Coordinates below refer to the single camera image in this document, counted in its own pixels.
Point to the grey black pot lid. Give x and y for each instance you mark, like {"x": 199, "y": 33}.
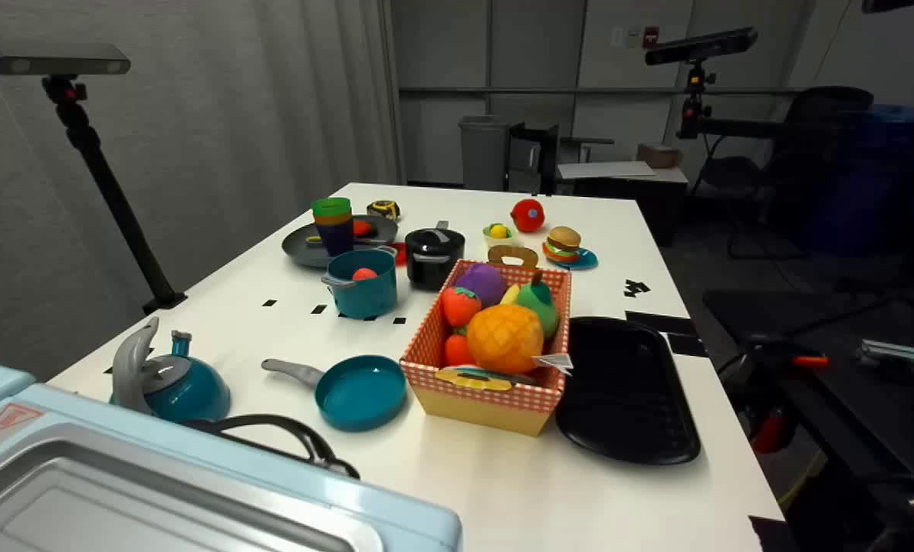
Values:
{"x": 434, "y": 239}

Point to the black toy pot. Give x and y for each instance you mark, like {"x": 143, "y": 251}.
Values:
{"x": 429, "y": 270}

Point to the teal blue toy pot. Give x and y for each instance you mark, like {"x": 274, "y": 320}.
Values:
{"x": 365, "y": 297}

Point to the purple plush fruit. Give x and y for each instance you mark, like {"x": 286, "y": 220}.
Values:
{"x": 486, "y": 282}

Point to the red orange plush fruit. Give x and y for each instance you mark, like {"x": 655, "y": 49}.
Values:
{"x": 460, "y": 309}

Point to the brown toy bread slice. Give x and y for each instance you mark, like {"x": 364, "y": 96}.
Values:
{"x": 513, "y": 254}

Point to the small yellow toy fruit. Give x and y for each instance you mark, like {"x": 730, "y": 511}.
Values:
{"x": 499, "y": 230}

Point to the red toy piece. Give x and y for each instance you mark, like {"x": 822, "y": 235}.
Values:
{"x": 364, "y": 228}
{"x": 399, "y": 251}

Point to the small red plush fruit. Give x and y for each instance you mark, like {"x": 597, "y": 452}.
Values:
{"x": 457, "y": 349}

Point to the green plush pepper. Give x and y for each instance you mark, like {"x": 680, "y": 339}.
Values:
{"x": 541, "y": 309}

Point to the red toy tomato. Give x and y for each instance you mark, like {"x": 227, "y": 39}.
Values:
{"x": 530, "y": 215}

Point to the small orange toy ball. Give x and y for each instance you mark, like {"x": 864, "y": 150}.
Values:
{"x": 364, "y": 274}

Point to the yellow black toy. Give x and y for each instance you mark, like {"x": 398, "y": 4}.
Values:
{"x": 385, "y": 208}

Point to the toy hamburger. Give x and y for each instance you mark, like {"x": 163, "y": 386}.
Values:
{"x": 563, "y": 245}

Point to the orange checked cardboard basket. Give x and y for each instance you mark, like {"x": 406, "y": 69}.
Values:
{"x": 483, "y": 405}

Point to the small blue toy plate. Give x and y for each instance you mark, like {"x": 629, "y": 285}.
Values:
{"x": 586, "y": 263}

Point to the grey waste bin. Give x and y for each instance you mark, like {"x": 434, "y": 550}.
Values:
{"x": 483, "y": 149}

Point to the black box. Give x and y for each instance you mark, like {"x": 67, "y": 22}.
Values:
{"x": 530, "y": 158}

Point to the teal toy frying pan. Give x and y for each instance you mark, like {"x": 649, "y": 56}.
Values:
{"x": 361, "y": 394}

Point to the dark grey toy plate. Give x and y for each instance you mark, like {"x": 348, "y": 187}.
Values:
{"x": 304, "y": 245}

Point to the small black clips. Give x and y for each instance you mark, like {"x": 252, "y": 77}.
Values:
{"x": 635, "y": 285}

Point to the white side table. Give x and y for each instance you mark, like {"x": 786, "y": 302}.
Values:
{"x": 620, "y": 172}

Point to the black plastic tray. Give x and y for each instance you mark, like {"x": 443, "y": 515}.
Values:
{"x": 628, "y": 394}

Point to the black tripod with red knob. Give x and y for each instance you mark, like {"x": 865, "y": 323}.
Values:
{"x": 106, "y": 178}

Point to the black office chair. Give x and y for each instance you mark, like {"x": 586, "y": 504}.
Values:
{"x": 819, "y": 132}

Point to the blue barrel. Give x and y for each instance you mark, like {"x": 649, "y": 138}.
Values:
{"x": 872, "y": 185}

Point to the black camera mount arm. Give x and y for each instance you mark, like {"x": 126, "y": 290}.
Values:
{"x": 695, "y": 101}

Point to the black stereo camera bar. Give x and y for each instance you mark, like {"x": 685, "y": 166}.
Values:
{"x": 704, "y": 46}
{"x": 48, "y": 56}

